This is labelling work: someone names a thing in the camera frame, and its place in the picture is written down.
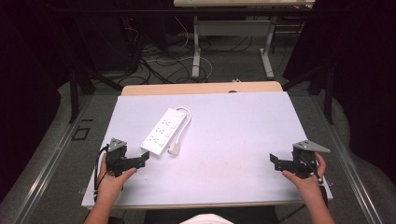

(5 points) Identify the person's left hand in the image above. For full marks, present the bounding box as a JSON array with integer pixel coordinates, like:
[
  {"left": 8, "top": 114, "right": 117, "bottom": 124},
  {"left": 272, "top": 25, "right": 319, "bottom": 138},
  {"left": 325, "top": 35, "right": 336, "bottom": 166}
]
[{"left": 96, "top": 157, "right": 138, "bottom": 203}]

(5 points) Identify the aluminium floor rail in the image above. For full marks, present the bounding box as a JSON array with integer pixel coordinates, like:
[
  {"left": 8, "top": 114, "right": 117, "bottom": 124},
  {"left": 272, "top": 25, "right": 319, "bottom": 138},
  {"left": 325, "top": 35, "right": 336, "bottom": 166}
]
[
  {"left": 311, "top": 94, "right": 385, "bottom": 224},
  {"left": 11, "top": 94, "right": 94, "bottom": 224}
]

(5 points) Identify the white power strip cable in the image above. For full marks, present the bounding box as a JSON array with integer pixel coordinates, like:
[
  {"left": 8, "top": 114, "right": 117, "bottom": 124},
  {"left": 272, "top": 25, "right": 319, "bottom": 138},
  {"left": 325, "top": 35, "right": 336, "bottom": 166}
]
[{"left": 173, "top": 105, "right": 193, "bottom": 147}]

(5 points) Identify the bundle of floor cables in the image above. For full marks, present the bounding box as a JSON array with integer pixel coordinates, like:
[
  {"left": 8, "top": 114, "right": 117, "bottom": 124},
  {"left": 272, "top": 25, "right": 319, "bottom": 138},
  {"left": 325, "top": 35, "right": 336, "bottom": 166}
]
[{"left": 116, "top": 15, "right": 254, "bottom": 86}]

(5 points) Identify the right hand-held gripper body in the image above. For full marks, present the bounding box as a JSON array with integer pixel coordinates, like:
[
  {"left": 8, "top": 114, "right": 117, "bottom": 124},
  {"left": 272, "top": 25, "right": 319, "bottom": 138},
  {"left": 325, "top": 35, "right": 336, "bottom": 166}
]
[{"left": 277, "top": 139, "right": 332, "bottom": 180}]

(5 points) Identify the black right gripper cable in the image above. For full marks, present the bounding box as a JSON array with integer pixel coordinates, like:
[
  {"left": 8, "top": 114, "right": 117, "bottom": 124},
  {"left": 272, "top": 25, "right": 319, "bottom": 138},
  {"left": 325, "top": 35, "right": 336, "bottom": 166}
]
[{"left": 303, "top": 155, "right": 330, "bottom": 208}]

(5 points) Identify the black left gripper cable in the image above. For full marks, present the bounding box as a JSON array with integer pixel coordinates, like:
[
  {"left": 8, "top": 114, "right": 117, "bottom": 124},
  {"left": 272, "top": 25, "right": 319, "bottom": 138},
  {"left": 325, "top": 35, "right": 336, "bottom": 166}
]
[{"left": 92, "top": 145, "right": 110, "bottom": 202}]

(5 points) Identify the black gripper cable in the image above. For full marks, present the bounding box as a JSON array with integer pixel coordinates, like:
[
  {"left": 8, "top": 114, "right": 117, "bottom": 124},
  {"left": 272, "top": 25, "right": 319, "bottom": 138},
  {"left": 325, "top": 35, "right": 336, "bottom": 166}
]
[
  {"left": 92, "top": 145, "right": 110, "bottom": 202},
  {"left": 303, "top": 155, "right": 330, "bottom": 208}
]

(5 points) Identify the white desk with metal legs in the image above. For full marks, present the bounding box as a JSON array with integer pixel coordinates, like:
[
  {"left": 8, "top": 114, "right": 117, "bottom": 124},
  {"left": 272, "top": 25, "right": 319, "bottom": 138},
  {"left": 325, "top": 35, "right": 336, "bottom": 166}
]
[{"left": 173, "top": 0, "right": 317, "bottom": 80}]

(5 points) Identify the person's white shirt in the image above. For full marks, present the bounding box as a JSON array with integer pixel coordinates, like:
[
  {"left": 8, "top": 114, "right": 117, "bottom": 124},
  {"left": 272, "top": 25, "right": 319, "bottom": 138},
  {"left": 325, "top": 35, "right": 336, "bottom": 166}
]
[{"left": 179, "top": 213, "right": 235, "bottom": 224}]

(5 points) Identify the white power plug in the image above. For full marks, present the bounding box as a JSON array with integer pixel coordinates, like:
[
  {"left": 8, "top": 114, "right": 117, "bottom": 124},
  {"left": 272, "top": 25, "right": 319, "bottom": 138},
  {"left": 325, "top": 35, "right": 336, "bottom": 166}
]
[{"left": 167, "top": 143, "right": 182, "bottom": 157}]

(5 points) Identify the white power strip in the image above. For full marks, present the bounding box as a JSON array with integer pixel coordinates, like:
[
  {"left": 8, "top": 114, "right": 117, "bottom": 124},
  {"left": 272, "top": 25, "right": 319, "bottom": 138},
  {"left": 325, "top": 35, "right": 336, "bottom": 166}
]
[{"left": 139, "top": 107, "right": 188, "bottom": 157}]

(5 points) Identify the white table cover board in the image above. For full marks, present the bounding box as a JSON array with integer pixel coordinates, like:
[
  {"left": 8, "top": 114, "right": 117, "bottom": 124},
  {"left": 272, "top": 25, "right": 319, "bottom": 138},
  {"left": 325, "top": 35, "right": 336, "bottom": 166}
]
[{"left": 80, "top": 91, "right": 334, "bottom": 210}]

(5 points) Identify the black metal stand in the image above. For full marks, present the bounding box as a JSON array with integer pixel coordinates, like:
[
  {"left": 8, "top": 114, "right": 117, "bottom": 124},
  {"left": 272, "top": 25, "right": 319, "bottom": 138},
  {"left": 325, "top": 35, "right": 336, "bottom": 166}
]
[
  {"left": 281, "top": 62, "right": 336, "bottom": 126},
  {"left": 67, "top": 60, "right": 124, "bottom": 124}
]

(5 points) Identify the person's right hand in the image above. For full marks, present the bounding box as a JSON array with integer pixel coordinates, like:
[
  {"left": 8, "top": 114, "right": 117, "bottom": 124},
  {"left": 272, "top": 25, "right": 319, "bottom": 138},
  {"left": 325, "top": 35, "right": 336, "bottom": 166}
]
[{"left": 281, "top": 151, "right": 328, "bottom": 201}]

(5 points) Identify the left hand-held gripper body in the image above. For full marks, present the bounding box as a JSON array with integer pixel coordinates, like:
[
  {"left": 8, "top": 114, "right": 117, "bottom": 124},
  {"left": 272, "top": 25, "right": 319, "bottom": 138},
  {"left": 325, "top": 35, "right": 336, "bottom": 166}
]
[{"left": 105, "top": 137, "right": 140, "bottom": 178}]

